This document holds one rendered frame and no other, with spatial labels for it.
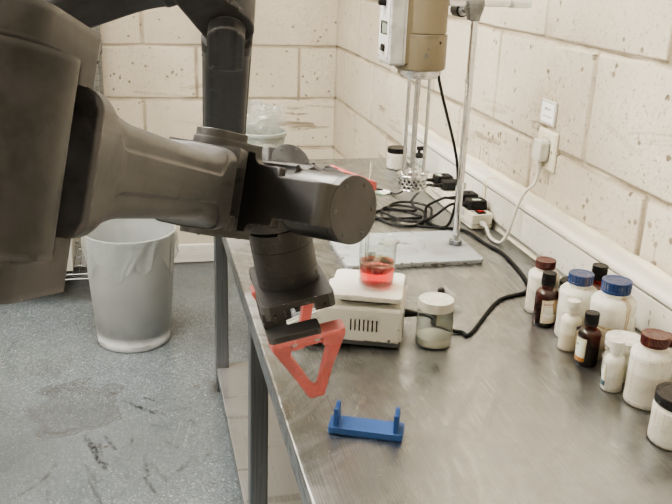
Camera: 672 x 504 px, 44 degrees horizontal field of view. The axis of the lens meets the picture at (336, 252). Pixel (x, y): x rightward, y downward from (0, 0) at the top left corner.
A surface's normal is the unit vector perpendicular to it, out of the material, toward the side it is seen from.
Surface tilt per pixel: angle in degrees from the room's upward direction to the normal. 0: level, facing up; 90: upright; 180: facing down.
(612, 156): 90
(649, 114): 90
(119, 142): 96
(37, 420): 0
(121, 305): 94
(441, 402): 0
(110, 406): 0
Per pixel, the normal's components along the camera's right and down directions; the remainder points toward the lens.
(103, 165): 0.99, 0.16
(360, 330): -0.13, 0.33
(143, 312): 0.50, 0.37
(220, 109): -0.05, 0.89
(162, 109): 0.22, 0.33
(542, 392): 0.04, -0.94
